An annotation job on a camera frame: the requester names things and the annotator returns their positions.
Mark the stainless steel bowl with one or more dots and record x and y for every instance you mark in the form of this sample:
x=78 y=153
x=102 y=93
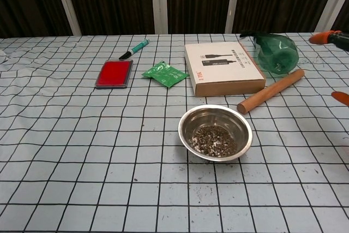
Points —
x=188 y=124

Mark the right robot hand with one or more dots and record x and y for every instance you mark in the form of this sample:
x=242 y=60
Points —
x=327 y=37

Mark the red ink pad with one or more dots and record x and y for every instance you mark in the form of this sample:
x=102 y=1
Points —
x=114 y=73

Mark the green foil packet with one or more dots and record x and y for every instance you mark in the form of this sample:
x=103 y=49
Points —
x=163 y=74

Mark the white and kraft cardboard box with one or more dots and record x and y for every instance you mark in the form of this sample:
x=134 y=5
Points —
x=218 y=64

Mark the wooden rolling pin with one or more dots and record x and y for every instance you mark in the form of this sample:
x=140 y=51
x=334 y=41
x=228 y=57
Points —
x=270 y=92

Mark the dark crushed seed mix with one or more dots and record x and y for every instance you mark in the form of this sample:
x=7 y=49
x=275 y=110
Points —
x=215 y=140

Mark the checked light blue tablecloth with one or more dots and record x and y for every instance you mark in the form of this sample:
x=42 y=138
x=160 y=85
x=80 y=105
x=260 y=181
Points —
x=81 y=162

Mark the green marker pen black cap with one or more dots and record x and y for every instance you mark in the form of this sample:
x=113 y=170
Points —
x=137 y=47

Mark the green plastic spray bottle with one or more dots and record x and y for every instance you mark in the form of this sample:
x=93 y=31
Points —
x=278 y=53

